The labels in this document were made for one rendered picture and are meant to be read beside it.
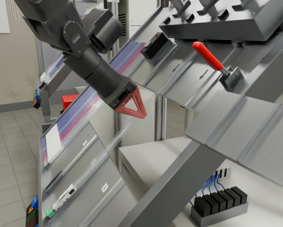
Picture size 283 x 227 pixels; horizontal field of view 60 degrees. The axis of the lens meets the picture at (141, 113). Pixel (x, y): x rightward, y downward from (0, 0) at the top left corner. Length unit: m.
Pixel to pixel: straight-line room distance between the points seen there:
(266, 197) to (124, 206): 0.57
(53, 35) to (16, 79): 3.73
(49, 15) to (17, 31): 3.69
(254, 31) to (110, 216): 0.39
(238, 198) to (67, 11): 0.62
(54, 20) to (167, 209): 0.33
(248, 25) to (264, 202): 0.57
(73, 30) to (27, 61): 3.71
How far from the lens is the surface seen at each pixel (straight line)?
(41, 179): 0.74
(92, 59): 0.46
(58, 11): 0.40
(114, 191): 0.47
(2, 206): 2.00
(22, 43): 4.10
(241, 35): 0.49
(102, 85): 0.47
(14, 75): 4.11
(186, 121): 1.19
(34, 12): 0.40
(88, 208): 0.51
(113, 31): 0.49
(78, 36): 0.42
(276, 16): 0.48
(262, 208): 0.85
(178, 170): 0.37
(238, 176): 0.97
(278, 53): 0.43
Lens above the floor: 1.11
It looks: 18 degrees down
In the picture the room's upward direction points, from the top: straight up
